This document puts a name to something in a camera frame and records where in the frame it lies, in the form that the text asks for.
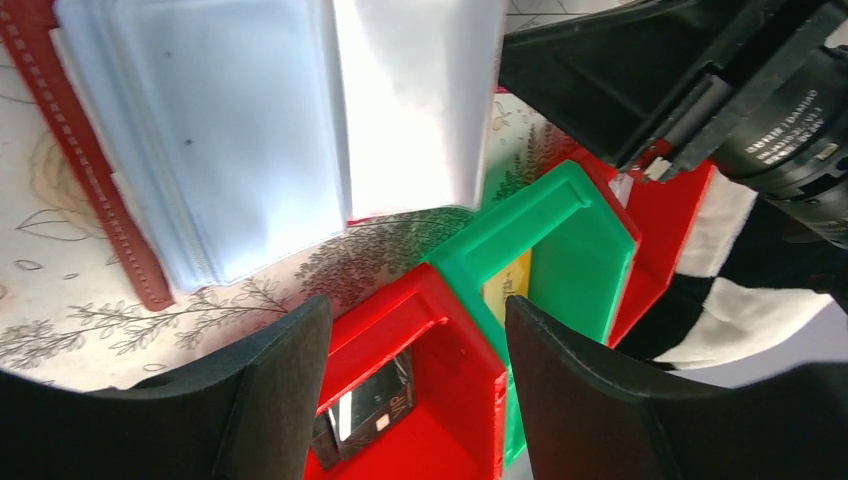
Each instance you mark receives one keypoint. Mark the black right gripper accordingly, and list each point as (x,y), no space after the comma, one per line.
(752,87)

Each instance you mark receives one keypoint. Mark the green plastic bin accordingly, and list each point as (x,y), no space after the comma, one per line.
(581,255)

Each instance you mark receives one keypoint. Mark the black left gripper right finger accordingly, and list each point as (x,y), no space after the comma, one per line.
(590,412)

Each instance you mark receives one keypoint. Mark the floral patterned table mat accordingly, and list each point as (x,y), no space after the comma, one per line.
(70,317)

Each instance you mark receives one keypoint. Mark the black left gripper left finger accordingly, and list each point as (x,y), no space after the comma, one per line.
(245,411)

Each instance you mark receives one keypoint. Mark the red plastic bin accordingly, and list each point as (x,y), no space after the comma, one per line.
(660,218)
(445,410)

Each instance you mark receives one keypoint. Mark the white card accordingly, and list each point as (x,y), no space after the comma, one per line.
(419,79)

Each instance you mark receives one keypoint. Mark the black VIP card stack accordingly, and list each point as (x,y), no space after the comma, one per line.
(365,413)

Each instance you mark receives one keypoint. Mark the red leather card holder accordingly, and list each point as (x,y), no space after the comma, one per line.
(210,137)

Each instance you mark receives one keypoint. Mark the left red plastic bin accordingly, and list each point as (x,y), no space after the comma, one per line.
(445,410)

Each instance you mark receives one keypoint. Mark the gold cards in green bin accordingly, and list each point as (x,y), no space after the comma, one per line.
(513,279)

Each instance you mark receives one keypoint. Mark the white cards in red bin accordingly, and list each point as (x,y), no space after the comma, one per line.
(621,187)

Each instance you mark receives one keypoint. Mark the right red plastic bin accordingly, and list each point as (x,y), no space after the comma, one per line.
(660,218)

